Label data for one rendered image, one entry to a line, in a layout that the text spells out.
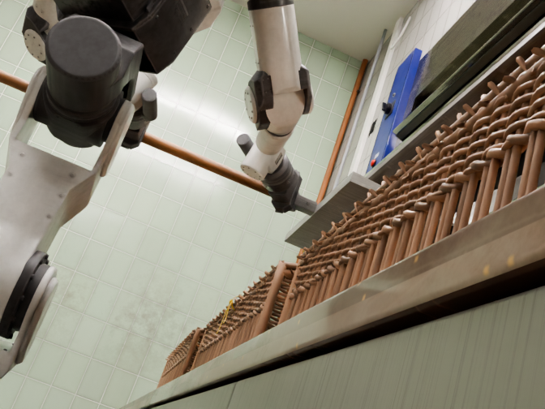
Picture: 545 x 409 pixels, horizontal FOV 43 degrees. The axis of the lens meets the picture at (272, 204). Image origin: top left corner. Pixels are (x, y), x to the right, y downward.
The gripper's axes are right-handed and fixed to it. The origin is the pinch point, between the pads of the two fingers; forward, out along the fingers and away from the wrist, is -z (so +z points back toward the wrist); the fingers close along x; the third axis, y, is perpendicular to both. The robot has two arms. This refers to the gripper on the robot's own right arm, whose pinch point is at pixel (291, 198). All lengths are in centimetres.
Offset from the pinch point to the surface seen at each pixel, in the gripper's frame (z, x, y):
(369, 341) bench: 122, -66, -63
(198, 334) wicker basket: 30, -48, -4
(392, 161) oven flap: -7.2, 19.1, -22.1
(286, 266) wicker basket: 78, -47, -39
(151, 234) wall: -82, 12, 96
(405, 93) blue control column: -51, 74, -6
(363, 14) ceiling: -83, 140, 35
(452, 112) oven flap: 19.0, 18.9, -40.8
